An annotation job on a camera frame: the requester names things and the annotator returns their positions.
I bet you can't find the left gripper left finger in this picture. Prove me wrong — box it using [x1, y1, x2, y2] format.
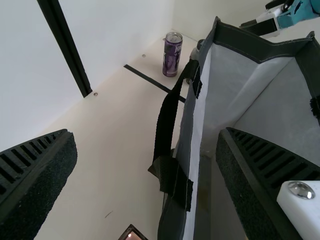
[0, 128, 78, 240]

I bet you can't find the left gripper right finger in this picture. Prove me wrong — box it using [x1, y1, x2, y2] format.
[215, 126, 320, 240]

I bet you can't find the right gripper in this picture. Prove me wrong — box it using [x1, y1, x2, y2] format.
[238, 0, 320, 39]

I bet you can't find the dark grey bag with straps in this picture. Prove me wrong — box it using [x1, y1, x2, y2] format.
[147, 16, 320, 240]

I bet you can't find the purple can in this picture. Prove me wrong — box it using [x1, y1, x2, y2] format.
[161, 31, 184, 78]

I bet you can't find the small square scanner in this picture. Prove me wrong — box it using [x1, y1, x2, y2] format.
[117, 223, 149, 240]

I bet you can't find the black strip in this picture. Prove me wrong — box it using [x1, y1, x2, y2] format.
[123, 64, 187, 104]

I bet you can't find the black post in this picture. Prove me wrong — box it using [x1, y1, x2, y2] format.
[36, 0, 93, 99]

